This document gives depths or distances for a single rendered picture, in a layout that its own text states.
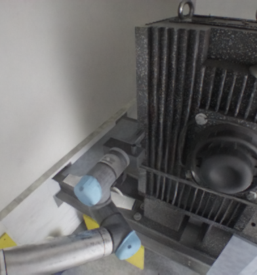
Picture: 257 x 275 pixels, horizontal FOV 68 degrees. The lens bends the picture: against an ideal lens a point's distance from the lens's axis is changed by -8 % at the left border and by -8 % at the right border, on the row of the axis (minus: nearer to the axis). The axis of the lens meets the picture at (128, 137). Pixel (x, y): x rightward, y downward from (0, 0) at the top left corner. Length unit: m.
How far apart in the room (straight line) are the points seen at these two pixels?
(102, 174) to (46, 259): 0.25
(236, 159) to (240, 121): 0.11
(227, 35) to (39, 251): 0.70
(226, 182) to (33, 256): 0.53
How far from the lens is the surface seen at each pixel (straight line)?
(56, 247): 0.50
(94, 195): 0.55
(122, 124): 1.87
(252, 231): 1.00
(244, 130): 0.62
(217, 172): 0.64
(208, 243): 1.17
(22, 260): 0.48
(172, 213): 1.05
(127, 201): 1.25
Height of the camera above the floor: 1.69
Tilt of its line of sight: 37 degrees down
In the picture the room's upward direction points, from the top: 3 degrees counter-clockwise
